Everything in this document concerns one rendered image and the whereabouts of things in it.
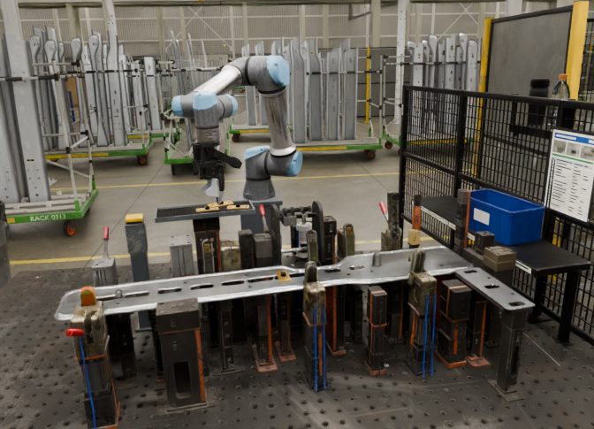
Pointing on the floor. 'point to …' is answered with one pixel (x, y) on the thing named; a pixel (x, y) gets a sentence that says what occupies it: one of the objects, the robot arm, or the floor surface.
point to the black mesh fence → (543, 313)
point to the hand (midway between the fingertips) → (220, 199)
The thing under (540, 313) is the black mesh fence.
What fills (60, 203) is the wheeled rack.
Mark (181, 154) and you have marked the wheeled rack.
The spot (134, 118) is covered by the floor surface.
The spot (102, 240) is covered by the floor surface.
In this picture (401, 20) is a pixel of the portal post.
